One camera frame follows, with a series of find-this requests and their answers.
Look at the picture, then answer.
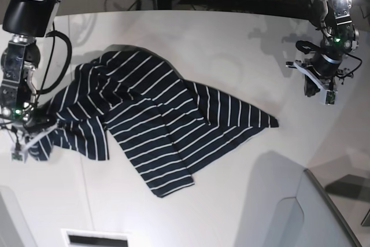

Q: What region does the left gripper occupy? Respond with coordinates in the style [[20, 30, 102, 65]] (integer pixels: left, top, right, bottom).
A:
[[286, 53, 343, 104]]

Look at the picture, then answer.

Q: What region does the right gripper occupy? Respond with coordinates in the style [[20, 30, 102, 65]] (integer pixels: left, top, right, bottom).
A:
[[17, 114, 58, 162]]

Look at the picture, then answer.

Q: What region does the navy white striped t-shirt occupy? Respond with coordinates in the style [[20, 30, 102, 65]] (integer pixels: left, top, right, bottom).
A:
[[28, 47, 279, 198]]

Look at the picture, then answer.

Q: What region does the grey robot base cover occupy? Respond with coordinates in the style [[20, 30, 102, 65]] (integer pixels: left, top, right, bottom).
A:
[[234, 150, 362, 247], [1, 186, 37, 246]]

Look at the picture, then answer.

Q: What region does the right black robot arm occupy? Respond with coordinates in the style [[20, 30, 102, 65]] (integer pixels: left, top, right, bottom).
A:
[[1, 0, 72, 162]]

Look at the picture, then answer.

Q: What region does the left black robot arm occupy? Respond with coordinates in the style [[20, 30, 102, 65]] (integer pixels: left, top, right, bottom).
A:
[[286, 0, 359, 105]]

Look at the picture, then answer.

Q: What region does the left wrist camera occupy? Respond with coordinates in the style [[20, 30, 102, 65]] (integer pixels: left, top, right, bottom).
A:
[[324, 90, 337, 105]]

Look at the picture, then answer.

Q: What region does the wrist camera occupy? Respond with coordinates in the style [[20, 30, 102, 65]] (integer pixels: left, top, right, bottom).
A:
[[11, 150, 25, 162], [324, 90, 337, 105]]

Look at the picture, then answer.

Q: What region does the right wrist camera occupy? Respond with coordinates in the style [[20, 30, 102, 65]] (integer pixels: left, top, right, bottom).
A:
[[11, 150, 25, 162]]

